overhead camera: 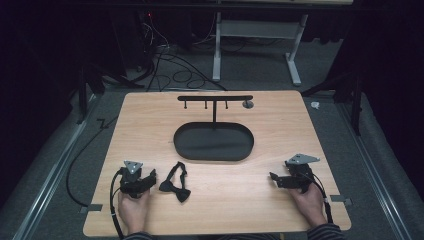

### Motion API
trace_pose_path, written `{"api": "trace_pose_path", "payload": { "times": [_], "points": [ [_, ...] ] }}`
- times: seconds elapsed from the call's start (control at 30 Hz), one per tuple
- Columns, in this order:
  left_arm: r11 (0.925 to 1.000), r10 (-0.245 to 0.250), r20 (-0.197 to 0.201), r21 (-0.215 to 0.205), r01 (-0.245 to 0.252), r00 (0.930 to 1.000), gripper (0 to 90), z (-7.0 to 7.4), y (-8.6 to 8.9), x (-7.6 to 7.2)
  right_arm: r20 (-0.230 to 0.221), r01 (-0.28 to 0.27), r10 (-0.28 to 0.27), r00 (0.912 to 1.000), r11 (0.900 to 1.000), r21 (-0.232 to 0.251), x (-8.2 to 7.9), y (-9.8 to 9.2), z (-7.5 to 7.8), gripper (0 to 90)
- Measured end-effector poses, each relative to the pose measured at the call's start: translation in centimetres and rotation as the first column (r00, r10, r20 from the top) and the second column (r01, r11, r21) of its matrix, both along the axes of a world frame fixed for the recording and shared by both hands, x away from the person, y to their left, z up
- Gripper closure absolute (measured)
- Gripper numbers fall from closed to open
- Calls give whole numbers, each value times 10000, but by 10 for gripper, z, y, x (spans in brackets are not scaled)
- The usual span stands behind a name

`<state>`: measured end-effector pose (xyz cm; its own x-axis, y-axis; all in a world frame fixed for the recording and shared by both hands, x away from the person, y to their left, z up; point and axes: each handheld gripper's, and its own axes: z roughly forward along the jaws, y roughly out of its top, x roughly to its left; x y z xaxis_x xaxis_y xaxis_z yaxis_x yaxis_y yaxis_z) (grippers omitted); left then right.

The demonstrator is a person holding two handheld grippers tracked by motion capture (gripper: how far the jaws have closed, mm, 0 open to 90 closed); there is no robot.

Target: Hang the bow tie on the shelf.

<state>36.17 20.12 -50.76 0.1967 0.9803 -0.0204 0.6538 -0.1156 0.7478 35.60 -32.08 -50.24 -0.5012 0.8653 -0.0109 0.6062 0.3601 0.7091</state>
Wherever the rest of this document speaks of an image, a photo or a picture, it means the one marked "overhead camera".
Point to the grey metal table bracket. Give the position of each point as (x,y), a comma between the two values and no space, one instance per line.
(90,208)
(340,199)

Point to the person's left hand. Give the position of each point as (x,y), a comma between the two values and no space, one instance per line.
(133,211)

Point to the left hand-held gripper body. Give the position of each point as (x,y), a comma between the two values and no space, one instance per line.
(132,181)

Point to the black bow tie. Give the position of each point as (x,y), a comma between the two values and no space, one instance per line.
(175,188)

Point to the person's right hand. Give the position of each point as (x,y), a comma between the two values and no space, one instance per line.
(310,206)

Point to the crumpled white paper scrap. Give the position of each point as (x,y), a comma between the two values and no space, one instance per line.
(315,105)

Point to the round metal table grommet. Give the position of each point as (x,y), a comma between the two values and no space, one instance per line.
(247,104)

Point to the black hanger stand with tray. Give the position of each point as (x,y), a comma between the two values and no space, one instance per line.
(213,141)

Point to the black tripod stand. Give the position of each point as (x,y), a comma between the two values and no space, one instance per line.
(355,96)
(88,83)

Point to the metal floor rail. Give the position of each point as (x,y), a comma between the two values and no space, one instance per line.
(373,166)
(50,186)

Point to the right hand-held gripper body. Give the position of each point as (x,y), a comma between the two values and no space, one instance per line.
(300,175)

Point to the white metal desk frame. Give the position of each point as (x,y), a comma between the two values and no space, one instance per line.
(260,29)

